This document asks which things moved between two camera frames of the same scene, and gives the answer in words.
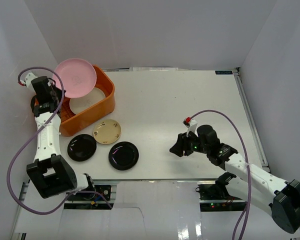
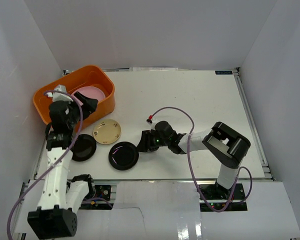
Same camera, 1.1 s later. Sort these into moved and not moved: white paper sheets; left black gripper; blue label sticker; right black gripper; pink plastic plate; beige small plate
Moved: left black gripper; pink plastic plate; right black gripper
Not moved: blue label sticker; beige small plate; white paper sheets
